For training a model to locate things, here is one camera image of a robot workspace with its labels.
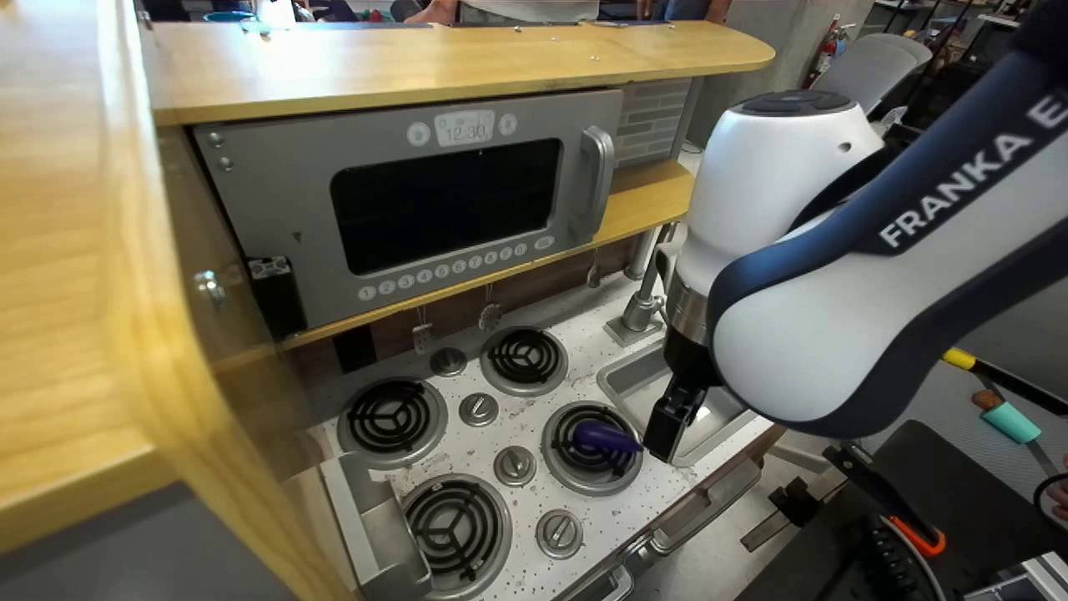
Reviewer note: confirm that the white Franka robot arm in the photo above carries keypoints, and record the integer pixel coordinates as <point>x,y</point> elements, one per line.
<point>801,344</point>

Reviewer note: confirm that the black perforated robot table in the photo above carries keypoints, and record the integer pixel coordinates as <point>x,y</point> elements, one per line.
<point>978,522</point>

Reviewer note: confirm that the grey chair back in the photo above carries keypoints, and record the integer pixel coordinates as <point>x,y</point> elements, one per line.
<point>878,68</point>

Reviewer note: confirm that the grey toy microwave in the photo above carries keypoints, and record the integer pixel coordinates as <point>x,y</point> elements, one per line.
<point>278,200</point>

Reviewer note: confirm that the purple toy eggplant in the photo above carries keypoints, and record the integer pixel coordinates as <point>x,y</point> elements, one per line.
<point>607,440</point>

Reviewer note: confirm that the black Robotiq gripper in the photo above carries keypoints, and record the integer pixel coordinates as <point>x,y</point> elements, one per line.
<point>690,355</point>

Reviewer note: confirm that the grey stove knob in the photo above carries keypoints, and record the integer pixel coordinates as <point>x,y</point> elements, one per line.
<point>559,531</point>
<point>516,464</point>
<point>479,407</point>
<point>450,358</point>

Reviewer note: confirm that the wooden toy kitchen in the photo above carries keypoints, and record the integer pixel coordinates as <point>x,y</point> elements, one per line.
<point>67,277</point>

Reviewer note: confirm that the grey toy faucet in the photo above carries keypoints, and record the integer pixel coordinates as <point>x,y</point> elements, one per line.
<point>640,305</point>

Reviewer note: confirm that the toy stove top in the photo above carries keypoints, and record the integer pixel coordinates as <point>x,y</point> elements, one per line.
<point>523,429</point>

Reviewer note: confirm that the grey toy sink basin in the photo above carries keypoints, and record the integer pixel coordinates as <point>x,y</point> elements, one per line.
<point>629,380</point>

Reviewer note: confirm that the silver cabinet bolt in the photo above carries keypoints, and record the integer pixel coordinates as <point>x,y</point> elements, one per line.
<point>209,286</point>

